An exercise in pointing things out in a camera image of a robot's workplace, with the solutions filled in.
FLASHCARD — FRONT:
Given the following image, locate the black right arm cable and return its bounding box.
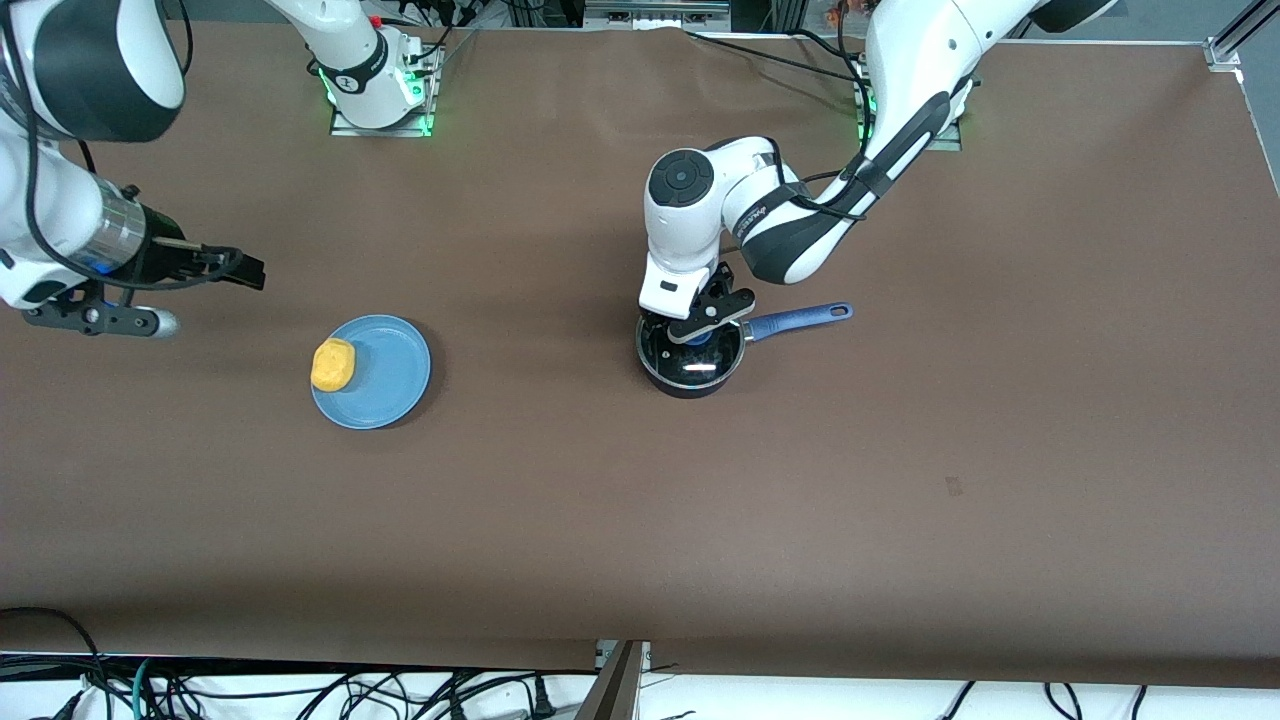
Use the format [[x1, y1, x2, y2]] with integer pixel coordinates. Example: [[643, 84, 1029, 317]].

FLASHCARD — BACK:
[[0, 0, 246, 293]]

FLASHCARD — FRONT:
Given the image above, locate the brown table cover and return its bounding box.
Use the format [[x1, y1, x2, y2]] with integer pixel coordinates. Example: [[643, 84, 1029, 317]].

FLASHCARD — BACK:
[[0, 18, 1280, 691]]

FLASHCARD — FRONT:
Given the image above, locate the long black table cable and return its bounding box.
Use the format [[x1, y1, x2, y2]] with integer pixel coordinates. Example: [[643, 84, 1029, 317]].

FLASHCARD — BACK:
[[688, 32, 863, 83]]

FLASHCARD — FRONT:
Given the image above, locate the thick black looped cable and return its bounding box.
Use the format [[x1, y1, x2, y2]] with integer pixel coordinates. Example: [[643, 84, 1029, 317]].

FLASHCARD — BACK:
[[0, 605, 106, 701]]

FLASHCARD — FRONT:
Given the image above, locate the glass lid with blue knob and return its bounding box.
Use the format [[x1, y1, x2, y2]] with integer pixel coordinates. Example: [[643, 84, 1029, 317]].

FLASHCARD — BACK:
[[638, 313, 747, 389]]

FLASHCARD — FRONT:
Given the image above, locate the blue round plate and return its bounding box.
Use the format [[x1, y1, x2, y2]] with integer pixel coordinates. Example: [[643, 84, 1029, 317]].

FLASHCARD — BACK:
[[310, 315, 433, 431]]

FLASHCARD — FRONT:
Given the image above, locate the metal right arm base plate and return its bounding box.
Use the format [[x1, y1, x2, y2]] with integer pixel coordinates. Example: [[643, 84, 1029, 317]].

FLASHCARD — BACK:
[[330, 40, 438, 139]]

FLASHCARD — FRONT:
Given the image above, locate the yellow potato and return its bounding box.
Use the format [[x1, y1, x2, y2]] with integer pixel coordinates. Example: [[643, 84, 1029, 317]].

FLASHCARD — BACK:
[[310, 338, 358, 393]]

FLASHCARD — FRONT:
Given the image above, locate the grey aluminium profile bar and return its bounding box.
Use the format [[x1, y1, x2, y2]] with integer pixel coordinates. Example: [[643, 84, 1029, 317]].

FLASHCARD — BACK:
[[575, 640, 651, 720]]

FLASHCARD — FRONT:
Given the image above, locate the black pot with blue handle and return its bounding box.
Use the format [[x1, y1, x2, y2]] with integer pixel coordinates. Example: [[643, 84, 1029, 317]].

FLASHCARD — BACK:
[[636, 302, 854, 400]]

